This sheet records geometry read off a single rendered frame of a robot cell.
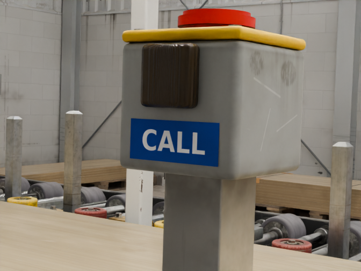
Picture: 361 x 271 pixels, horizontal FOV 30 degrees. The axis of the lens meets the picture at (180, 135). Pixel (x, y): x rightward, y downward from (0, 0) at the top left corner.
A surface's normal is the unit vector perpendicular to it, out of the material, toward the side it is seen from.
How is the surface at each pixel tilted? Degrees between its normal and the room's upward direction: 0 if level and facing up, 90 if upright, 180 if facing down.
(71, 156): 90
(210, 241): 90
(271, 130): 90
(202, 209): 90
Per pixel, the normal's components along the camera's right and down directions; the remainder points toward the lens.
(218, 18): 0.03, 0.05
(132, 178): -0.58, 0.03
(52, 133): 0.82, 0.06
